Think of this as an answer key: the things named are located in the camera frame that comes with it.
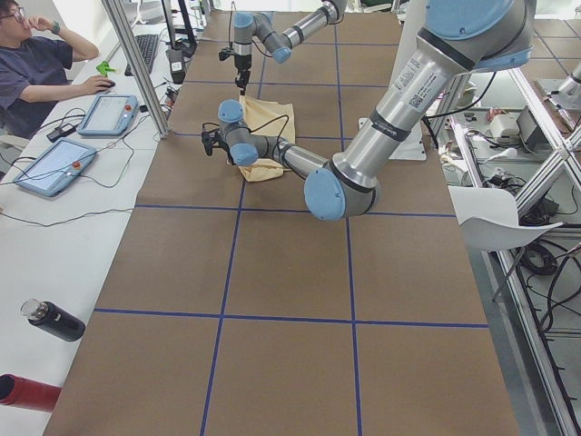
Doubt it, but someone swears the cream long-sleeve printed shirt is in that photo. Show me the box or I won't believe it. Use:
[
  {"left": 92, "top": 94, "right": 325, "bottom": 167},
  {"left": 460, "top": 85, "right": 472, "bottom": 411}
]
[{"left": 218, "top": 95, "right": 295, "bottom": 183}]

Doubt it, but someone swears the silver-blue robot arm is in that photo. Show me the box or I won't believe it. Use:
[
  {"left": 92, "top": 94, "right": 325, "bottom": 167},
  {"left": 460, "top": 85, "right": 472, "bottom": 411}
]
[
  {"left": 202, "top": 0, "right": 537, "bottom": 221},
  {"left": 220, "top": 0, "right": 347, "bottom": 95}
]

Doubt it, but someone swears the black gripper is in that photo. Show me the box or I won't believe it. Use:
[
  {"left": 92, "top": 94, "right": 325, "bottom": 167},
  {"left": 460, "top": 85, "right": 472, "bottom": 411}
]
[{"left": 234, "top": 54, "right": 251, "bottom": 94}]

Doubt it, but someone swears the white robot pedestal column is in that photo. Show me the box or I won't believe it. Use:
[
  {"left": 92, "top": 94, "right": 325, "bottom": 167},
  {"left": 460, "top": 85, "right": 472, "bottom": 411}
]
[{"left": 389, "top": 0, "right": 427, "bottom": 161}]

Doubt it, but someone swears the black water bottle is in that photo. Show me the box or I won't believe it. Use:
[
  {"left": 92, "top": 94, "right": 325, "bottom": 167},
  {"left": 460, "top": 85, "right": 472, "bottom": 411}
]
[{"left": 20, "top": 299, "right": 85, "bottom": 342}]

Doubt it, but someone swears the aluminium frame post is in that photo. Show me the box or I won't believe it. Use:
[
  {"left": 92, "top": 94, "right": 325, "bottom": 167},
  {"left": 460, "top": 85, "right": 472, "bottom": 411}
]
[{"left": 102, "top": 0, "right": 170, "bottom": 139}]

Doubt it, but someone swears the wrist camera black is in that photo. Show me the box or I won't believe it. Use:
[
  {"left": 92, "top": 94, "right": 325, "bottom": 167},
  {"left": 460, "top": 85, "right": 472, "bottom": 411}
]
[
  {"left": 202, "top": 122, "right": 230, "bottom": 156},
  {"left": 219, "top": 47, "right": 235, "bottom": 62}
]

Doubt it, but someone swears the seated person navy shirt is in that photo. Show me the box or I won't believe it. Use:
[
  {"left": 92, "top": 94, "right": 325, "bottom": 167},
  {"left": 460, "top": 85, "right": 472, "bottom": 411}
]
[{"left": 1, "top": 1, "right": 114, "bottom": 139}]

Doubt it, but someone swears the red cylinder bottle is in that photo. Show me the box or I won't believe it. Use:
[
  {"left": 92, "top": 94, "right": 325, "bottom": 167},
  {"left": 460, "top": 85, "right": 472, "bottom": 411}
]
[{"left": 1, "top": 374, "right": 62, "bottom": 412}]

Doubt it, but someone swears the black keyboard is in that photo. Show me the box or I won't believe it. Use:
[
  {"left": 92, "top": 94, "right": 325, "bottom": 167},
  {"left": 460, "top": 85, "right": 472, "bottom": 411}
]
[{"left": 134, "top": 35, "right": 160, "bottom": 74}]

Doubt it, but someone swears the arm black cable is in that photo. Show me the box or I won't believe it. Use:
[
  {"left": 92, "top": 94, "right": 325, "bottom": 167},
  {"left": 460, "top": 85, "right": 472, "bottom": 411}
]
[
  {"left": 201, "top": 114, "right": 291, "bottom": 158},
  {"left": 228, "top": 0, "right": 273, "bottom": 58}
]

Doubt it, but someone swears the green plastic tool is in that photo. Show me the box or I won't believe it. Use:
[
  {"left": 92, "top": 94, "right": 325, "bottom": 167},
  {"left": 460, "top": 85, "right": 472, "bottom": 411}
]
[{"left": 96, "top": 61, "right": 117, "bottom": 77}]

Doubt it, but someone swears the blue teach pendant near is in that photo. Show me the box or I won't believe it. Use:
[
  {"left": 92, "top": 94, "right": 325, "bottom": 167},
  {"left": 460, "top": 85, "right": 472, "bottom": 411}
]
[{"left": 13, "top": 138, "right": 97, "bottom": 197}]

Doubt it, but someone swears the blue teach pendant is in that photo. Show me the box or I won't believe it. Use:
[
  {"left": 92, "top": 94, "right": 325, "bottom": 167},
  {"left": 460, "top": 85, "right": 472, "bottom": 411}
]
[
  {"left": 76, "top": 94, "right": 139, "bottom": 137},
  {"left": 13, "top": 138, "right": 97, "bottom": 197}
]

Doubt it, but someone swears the blue teach pendant far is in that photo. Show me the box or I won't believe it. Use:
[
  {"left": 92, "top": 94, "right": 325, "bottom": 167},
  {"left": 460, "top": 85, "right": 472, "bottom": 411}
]
[{"left": 76, "top": 94, "right": 139, "bottom": 137}]

